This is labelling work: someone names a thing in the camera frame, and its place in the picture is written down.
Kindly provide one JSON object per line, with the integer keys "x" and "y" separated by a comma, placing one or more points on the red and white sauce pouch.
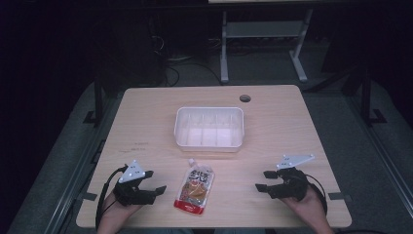
{"x": 194, "y": 191}

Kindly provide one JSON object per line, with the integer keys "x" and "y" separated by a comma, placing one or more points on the white plastic container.
{"x": 209, "y": 136}

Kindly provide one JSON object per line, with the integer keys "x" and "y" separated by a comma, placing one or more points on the black metal stand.
{"x": 366, "y": 97}
{"x": 98, "y": 104}

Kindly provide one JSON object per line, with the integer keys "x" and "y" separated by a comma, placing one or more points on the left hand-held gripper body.
{"x": 131, "y": 174}

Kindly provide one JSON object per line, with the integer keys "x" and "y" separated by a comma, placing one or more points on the grey tape strip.
{"x": 90, "y": 196}
{"x": 338, "y": 196}

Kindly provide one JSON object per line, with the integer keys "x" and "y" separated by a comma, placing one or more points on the person's right hand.
{"x": 310, "y": 209}

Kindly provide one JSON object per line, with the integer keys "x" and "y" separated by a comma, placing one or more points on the white metal table frame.
{"x": 259, "y": 30}

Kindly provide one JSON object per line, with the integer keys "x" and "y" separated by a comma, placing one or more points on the person's left hand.
{"x": 117, "y": 210}

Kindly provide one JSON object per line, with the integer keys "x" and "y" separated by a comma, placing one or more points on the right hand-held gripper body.
{"x": 292, "y": 185}

